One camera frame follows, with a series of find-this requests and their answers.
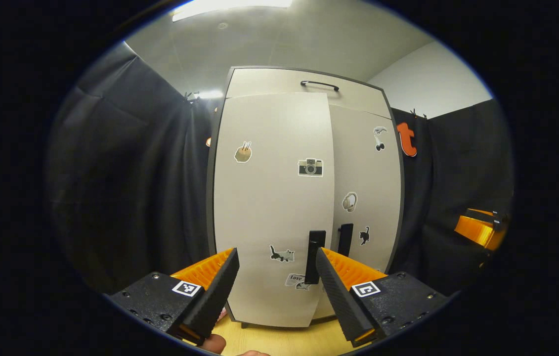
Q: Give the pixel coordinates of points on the white and grey shoe cabinet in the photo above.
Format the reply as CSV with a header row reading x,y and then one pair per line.
x,y
210,207

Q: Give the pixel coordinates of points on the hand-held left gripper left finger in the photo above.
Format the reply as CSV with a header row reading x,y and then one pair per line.
x,y
215,296

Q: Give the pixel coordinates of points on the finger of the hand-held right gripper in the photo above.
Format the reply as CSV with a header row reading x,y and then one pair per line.
x,y
482,214
477,232

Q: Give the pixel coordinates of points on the white cabinet door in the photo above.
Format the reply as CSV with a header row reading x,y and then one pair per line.
x,y
368,173
269,207

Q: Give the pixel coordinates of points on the white cabinet drawer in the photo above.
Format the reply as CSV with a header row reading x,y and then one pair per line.
x,y
269,81

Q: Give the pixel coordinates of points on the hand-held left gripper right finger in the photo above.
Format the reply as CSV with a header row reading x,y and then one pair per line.
x,y
337,294

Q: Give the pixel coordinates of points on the ceiling light panel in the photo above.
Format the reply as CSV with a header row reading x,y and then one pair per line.
x,y
230,5
208,94

